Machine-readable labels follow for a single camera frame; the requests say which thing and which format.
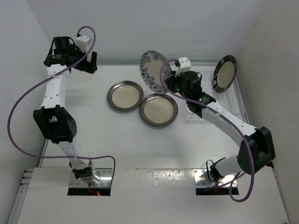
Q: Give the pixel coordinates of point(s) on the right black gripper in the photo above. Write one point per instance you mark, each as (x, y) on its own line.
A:
(172, 79)

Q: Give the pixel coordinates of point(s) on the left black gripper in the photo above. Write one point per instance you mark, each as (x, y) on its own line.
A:
(91, 67)

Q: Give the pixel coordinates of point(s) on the brown striped rim plate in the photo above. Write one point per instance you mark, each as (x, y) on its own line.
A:
(224, 73)

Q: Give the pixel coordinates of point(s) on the blue floral plate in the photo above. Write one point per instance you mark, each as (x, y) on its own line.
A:
(150, 66)

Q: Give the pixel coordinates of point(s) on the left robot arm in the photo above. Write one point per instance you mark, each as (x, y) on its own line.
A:
(53, 120)

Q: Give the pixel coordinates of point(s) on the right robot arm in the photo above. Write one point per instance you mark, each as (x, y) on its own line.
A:
(256, 148)

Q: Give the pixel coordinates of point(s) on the grey rim plate right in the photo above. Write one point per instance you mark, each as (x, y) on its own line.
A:
(158, 110)

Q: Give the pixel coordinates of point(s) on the grey rim plate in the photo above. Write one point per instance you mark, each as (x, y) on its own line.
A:
(158, 110)
(125, 96)

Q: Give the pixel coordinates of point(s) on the grey rim plate left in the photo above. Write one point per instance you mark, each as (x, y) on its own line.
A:
(125, 96)

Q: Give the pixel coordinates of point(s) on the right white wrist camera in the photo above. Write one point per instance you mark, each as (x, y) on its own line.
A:
(183, 64)

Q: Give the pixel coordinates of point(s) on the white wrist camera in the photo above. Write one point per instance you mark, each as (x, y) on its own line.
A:
(183, 64)
(83, 42)

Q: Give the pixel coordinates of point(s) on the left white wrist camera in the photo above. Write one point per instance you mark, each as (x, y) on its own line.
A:
(83, 42)

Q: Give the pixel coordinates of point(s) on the white wire dish rack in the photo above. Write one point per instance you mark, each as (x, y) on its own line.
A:
(231, 99)

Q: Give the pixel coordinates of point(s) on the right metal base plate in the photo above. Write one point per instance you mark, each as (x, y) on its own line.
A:
(202, 181)

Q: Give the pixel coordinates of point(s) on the metal base plate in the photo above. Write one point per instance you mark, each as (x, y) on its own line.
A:
(104, 182)
(202, 181)

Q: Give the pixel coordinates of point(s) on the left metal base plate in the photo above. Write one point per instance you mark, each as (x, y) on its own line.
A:
(104, 182)

